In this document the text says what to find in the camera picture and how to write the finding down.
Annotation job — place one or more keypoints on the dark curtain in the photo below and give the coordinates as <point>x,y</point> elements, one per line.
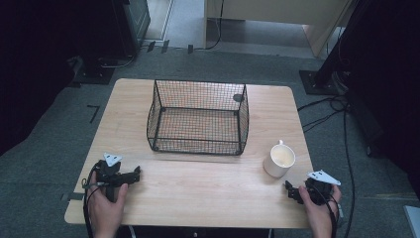
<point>389,82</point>
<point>33,66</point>

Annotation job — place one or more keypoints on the person's left hand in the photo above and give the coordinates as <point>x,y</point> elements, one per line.
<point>105,211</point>

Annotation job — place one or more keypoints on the grey tape strip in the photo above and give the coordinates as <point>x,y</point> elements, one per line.
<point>74,196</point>

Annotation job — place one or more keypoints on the white panel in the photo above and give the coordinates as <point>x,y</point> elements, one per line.
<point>413,219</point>

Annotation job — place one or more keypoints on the person's right hand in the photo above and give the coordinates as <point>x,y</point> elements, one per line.
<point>318,214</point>

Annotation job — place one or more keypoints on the dark cabinet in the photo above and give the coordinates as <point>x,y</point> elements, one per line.
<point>135,23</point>

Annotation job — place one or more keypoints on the white cup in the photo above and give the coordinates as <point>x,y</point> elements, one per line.
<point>280,162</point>

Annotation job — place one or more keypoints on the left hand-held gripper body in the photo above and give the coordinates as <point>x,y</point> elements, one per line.
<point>110,172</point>

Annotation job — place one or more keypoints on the black stand with base plate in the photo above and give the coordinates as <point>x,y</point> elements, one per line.
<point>95,71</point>

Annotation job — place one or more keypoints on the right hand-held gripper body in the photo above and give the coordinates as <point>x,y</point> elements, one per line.
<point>320,190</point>

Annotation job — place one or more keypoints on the black slanted stand with base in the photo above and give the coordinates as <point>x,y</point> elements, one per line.
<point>322,81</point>

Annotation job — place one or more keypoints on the beige desk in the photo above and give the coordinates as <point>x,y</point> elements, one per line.
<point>280,10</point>

